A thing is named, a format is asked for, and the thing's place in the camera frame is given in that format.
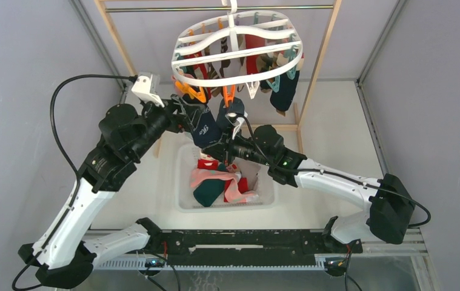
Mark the navy sock white lettering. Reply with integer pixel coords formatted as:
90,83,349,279
191,107,222,149

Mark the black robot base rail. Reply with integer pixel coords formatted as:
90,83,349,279
136,218,363,267

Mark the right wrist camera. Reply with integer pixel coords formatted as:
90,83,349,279
228,113,246,139

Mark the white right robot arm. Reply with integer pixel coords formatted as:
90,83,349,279
202,125,416,252

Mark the white round clip hanger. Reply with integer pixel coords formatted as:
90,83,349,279
170,1,304,88

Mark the white plastic basket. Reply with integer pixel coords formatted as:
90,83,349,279
174,144,278,212

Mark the navy blue sock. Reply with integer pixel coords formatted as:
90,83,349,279
216,97,245,132

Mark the metal hanging rod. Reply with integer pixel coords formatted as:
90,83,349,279
104,5,335,13

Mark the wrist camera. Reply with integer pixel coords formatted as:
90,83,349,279
228,113,246,139
131,72,164,107

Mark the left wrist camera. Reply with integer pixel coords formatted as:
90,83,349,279
131,72,164,107

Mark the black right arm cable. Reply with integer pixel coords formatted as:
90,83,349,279
235,114,432,228

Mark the red and beige sock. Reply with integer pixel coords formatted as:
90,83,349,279
197,159,219,170

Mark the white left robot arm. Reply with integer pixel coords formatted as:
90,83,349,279
18,95,206,289

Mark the navy sock striped cuff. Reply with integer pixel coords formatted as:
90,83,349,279
270,70,300,115

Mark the wooden hanging rack frame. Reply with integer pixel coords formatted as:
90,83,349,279
95,1,342,153

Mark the dark teal sock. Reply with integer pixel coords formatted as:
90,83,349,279
193,164,227,207

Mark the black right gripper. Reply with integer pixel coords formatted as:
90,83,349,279
203,124,273,167

